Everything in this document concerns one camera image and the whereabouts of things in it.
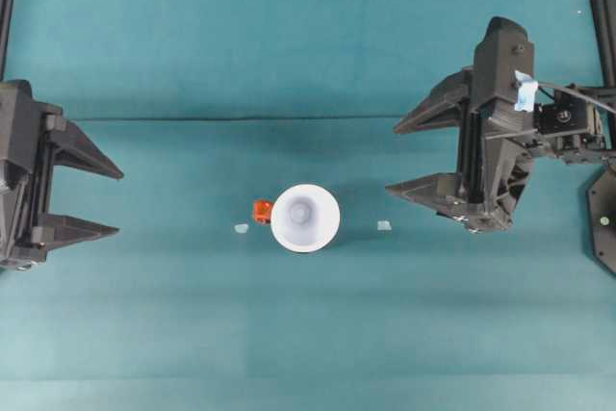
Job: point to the white paper cup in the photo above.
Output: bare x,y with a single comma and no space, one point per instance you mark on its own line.
317,199

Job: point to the small white scrap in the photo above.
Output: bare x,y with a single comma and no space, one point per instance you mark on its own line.
383,225
241,228

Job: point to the blue-green table cloth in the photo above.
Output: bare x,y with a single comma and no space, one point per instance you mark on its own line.
308,334

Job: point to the black frame post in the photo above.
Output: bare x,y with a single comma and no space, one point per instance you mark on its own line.
604,21
5,21

